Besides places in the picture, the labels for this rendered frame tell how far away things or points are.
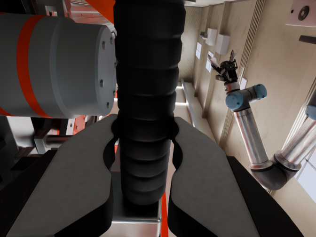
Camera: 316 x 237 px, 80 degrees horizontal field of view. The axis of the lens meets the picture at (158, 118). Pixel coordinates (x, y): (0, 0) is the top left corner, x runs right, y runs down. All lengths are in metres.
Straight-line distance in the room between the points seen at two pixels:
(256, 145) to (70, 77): 0.82
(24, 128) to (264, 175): 0.87
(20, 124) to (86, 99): 0.17
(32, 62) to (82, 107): 0.07
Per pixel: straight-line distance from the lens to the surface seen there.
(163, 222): 3.15
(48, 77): 0.25
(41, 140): 0.41
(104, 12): 0.77
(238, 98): 0.89
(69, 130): 0.55
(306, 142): 0.98
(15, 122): 0.38
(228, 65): 1.10
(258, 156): 0.95
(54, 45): 0.26
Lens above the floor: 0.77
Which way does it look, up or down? 29 degrees up
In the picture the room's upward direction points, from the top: 176 degrees counter-clockwise
